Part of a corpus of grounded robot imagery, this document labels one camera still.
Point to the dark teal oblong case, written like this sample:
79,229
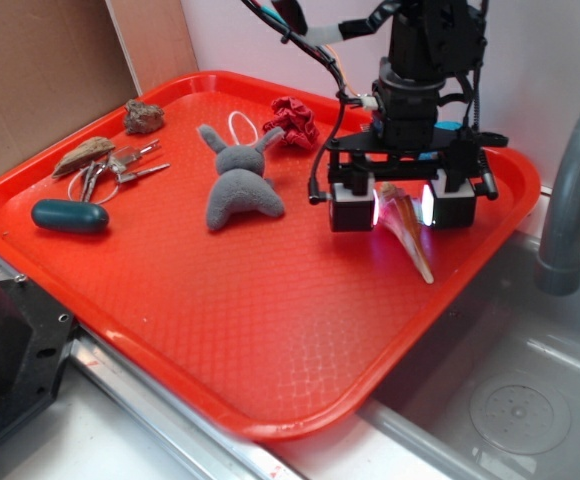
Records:
70,216

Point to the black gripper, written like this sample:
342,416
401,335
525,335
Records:
424,126

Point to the red plastic tray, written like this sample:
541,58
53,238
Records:
273,329

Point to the brown rough rock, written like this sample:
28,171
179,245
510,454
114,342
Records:
142,118

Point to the grey plush bunny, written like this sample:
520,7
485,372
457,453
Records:
240,186

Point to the silver key bunch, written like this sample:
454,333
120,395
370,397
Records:
121,165

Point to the brown wood bark piece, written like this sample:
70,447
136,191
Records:
89,150

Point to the brown cardboard panel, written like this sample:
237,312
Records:
63,64

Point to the grey sink faucet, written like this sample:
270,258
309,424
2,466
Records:
557,267

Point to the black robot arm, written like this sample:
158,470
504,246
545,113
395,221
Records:
435,57

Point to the crumpled red cloth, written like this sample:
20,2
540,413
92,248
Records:
297,122

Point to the grey sink basin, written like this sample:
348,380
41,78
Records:
492,389

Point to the tan spiral sea shell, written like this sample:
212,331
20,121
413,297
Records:
397,214

